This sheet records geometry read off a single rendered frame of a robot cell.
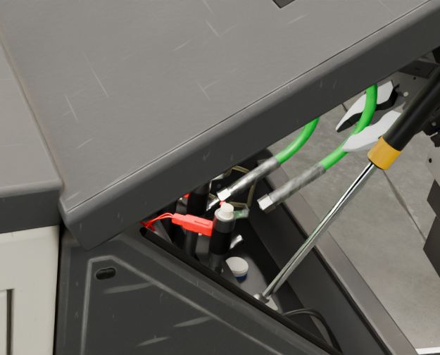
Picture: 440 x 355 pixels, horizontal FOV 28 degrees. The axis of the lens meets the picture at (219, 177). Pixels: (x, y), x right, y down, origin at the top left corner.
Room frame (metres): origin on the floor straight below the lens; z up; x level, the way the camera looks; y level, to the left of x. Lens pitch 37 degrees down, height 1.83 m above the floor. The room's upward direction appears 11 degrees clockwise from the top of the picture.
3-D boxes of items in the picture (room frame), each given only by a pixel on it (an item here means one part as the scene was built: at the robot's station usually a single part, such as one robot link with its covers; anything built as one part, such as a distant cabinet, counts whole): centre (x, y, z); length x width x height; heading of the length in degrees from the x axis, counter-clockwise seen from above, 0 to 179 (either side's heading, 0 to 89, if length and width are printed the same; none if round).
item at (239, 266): (1.09, -0.05, 0.84); 0.04 x 0.04 x 0.01
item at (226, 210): (0.87, -0.02, 1.12); 0.02 x 0.02 x 0.03
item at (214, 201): (0.94, 0.01, 1.02); 0.05 x 0.03 x 0.21; 120
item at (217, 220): (0.88, -0.03, 1.02); 0.05 x 0.03 x 0.21; 120
